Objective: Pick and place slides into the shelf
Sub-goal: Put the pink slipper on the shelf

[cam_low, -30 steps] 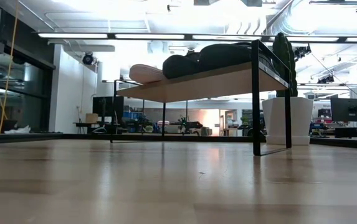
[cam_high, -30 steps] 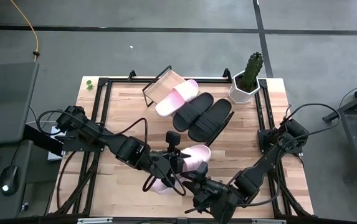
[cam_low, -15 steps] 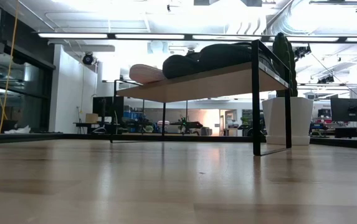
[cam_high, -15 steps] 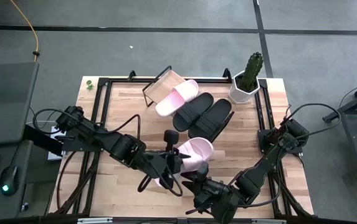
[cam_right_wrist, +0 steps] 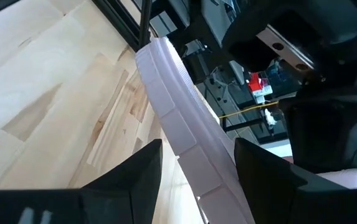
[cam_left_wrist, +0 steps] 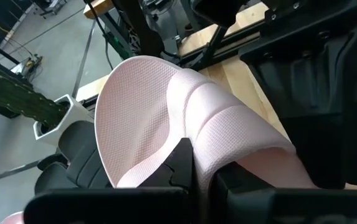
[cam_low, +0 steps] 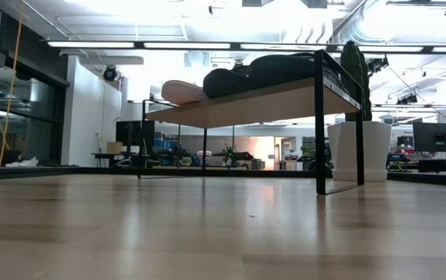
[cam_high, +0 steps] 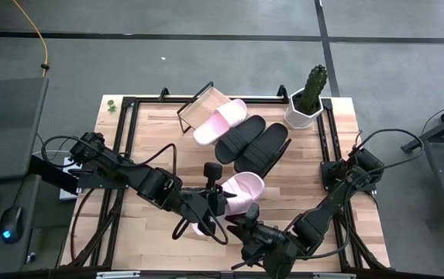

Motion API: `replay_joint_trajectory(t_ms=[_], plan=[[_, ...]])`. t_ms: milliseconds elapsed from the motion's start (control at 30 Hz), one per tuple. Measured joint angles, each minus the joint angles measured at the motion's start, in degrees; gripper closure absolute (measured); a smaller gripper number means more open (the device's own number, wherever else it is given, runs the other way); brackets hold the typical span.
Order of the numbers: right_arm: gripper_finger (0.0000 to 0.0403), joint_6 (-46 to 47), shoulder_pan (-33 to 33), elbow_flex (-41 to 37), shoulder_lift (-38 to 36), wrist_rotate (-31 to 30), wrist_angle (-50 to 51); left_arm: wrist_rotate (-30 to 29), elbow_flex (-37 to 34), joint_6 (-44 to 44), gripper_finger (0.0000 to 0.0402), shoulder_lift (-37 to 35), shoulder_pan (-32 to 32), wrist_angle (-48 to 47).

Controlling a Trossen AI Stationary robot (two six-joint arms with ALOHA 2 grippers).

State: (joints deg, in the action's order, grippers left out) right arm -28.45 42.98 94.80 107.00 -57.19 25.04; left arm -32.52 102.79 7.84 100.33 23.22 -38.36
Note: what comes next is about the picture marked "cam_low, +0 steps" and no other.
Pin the pink slide sandal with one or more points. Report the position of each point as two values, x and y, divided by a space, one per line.
181 93

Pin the black monitor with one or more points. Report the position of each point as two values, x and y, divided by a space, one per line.
135 132
436 137

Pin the brown cardboard box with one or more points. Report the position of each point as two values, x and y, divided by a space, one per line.
114 148

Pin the white hexagonal plant pot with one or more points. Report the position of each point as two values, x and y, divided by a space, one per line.
359 151

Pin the green cactus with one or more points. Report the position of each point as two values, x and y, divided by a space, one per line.
355 78

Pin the long light bar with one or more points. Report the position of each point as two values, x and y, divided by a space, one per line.
90 44

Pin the white crumpled cloth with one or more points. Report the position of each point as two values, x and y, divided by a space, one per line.
24 162

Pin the wooden shelf black metal frame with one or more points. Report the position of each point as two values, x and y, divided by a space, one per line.
265 105

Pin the round black ceiling camera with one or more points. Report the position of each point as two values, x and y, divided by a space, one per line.
238 64
110 73

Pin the black aluminium table frame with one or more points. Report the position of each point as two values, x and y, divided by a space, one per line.
51 171

